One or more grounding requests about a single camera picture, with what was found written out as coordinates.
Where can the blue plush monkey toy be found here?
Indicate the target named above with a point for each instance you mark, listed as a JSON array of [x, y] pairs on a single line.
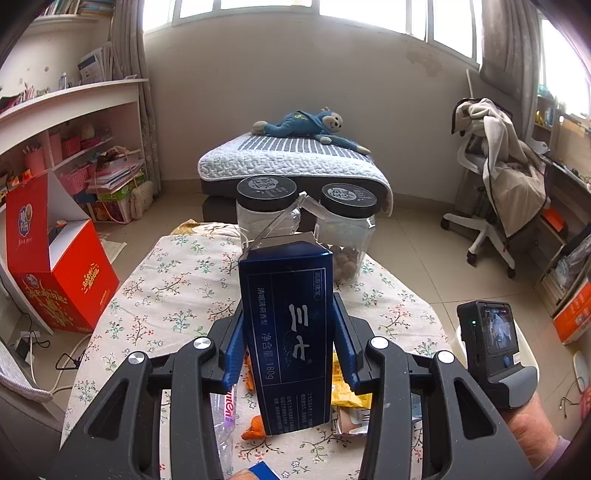
[[300, 124]]

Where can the stack of papers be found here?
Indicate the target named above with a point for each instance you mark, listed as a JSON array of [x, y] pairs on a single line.
[[117, 177]]

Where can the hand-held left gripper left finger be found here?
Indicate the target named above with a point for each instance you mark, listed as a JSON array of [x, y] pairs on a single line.
[[233, 350]]

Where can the clear jar with green label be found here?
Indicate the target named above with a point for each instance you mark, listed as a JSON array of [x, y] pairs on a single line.
[[265, 191]]

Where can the small pink basket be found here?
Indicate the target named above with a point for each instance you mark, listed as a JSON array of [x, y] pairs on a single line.
[[70, 146]]

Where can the bed with quilted cover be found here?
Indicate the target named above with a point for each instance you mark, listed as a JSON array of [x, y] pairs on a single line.
[[277, 157]]

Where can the white pink wrapper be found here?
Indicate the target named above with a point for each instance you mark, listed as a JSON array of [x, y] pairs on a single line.
[[351, 420]]

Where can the red cardboard box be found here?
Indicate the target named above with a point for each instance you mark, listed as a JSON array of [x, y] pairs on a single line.
[[78, 286]]

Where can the clear jar of brown nuts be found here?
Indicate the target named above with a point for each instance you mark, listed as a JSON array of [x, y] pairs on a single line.
[[348, 198]]

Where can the white round container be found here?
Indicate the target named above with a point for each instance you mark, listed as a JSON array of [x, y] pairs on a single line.
[[461, 346]]

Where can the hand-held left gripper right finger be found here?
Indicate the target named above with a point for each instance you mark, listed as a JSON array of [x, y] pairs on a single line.
[[346, 350]]

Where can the pink pen holder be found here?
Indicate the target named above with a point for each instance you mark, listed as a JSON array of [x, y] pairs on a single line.
[[36, 161]]

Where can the upright booklets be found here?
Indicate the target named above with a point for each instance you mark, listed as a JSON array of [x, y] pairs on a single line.
[[99, 62]]

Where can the clear plastic bottle pink label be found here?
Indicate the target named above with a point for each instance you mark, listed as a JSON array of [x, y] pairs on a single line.
[[224, 429]]

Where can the white pole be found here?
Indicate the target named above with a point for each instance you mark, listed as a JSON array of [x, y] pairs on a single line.
[[471, 85]]

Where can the yellow snack wrapper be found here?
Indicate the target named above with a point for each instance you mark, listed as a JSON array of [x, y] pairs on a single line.
[[344, 387]]

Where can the floral tablecloth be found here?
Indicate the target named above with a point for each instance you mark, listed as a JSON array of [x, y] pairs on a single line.
[[161, 300]]

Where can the wooden desk shelf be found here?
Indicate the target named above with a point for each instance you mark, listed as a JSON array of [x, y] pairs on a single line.
[[568, 184]]

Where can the blue white packet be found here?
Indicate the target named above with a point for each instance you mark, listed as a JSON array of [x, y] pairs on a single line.
[[263, 471]]

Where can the person's right forearm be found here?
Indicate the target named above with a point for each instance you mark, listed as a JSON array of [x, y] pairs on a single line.
[[531, 429]]

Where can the grey curtain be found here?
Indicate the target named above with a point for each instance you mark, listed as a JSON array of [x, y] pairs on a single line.
[[136, 69], [508, 55]]

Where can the grey striped cushion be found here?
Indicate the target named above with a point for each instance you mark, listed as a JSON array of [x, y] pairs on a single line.
[[21, 378]]

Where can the white pink bookshelf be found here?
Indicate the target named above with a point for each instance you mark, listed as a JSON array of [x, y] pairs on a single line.
[[92, 97]]

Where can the orange white box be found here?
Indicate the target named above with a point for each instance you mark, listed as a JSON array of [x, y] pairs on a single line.
[[575, 318]]

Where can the small orange peel piece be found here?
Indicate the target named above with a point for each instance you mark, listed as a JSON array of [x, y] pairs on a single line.
[[253, 427]]

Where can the white power strip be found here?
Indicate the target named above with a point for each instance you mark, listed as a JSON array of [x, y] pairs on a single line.
[[27, 344]]

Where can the dark blue toothpaste box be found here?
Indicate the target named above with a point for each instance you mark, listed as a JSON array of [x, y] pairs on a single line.
[[286, 332]]

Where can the black power adapter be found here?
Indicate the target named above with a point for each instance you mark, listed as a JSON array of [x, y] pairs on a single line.
[[69, 361]]

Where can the wide pink basket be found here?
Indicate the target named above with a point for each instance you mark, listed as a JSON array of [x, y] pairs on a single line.
[[74, 181]]

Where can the beige bag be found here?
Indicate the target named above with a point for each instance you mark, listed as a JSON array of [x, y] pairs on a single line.
[[141, 201]]

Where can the yellow patterned cloth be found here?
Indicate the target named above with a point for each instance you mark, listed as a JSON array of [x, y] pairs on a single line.
[[194, 227]]

